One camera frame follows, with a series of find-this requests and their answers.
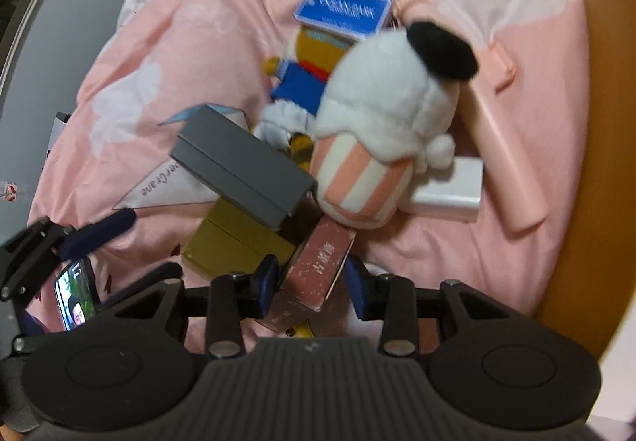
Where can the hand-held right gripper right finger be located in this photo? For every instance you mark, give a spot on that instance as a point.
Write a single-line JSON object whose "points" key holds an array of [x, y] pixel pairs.
{"points": [[358, 294]]}

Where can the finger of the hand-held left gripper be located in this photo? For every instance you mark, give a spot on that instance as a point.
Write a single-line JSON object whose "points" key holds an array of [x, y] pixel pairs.
{"points": [[30, 329], [97, 232]]}

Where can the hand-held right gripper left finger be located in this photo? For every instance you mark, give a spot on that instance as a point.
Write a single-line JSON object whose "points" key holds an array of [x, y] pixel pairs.
{"points": [[267, 284]]}

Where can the pink red box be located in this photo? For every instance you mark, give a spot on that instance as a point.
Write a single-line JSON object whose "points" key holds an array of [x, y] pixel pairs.
{"points": [[318, 262]]}

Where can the gold box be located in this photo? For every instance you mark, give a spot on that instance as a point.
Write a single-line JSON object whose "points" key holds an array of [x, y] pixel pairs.
{"points": [[228, 242]]}

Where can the grey box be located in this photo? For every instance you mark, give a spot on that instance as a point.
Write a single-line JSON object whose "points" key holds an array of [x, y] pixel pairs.
{"points": [[238, 163]]}

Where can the white pink striped plush toy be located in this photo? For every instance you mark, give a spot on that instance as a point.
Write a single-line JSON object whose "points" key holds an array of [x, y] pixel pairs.
{"points": [[377, 93]]}

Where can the pink plastic handheld device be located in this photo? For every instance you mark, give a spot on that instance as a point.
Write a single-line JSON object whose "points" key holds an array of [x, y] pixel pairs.
{"points": [[502, 143]]}

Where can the smartphone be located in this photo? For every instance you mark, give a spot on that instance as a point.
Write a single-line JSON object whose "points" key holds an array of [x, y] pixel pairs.
{"points": [[74, 297]]}

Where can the small red white object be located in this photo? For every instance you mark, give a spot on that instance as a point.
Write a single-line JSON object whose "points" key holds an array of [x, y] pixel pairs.
{"points": [[9, 190]]}

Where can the white appliance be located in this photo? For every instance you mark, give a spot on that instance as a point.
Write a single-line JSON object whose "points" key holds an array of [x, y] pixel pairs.
{"points": [[58, 133]]}

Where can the white power bank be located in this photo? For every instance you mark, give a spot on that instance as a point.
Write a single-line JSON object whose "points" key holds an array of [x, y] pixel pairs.
{"points": [[447, 192]]}

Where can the tiger plush toy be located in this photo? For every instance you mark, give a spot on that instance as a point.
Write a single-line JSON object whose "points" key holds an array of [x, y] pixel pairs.
{"points": [[298, 86]]}

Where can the pink printed blanket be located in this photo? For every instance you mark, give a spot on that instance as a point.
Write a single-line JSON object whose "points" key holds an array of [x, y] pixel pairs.
{"points": [[223, 48]]}

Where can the blue card box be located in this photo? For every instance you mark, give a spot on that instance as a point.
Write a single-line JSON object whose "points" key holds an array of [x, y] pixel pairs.
{"points": [[343, 6]]}

